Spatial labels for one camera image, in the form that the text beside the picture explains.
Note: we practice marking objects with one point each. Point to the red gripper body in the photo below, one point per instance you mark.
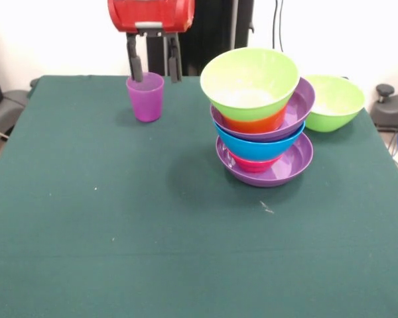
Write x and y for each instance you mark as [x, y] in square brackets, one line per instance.
[149, 13]

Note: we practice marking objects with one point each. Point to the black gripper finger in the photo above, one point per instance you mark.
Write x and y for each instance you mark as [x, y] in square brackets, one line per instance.
[173, 63]
[135, 63]

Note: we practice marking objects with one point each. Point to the purple plastic cup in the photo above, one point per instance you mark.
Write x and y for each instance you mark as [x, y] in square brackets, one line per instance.
[146, 106]

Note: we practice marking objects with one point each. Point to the green plastic bowl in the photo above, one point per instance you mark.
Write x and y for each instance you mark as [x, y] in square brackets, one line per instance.
[338, 102]
[248, 76]

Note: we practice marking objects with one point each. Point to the orange ribbed plastic bowl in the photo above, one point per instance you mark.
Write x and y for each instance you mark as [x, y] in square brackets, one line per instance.
[255, 125]

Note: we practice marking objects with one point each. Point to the deep blue plastic bowl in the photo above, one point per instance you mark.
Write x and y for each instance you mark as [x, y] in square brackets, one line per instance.
[252, 149]

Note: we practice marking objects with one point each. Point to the small pink plastic bowl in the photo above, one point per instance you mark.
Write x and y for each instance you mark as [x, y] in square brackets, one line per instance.
[252, 164]

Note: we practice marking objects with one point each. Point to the purple plastic bowl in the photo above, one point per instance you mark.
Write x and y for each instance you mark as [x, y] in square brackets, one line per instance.
[298, 106]
[292, 165]

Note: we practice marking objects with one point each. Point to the grey stand foot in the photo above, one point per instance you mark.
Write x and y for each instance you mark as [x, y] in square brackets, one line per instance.
[6, 109]

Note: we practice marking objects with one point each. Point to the dark green tablecloth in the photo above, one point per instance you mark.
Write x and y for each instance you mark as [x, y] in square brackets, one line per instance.
[152, 281]

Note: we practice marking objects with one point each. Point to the black stand foot with knob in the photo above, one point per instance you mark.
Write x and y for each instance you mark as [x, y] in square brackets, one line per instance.
[391, 109]

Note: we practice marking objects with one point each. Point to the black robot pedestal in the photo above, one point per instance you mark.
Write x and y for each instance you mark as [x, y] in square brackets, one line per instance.
[212, 33]

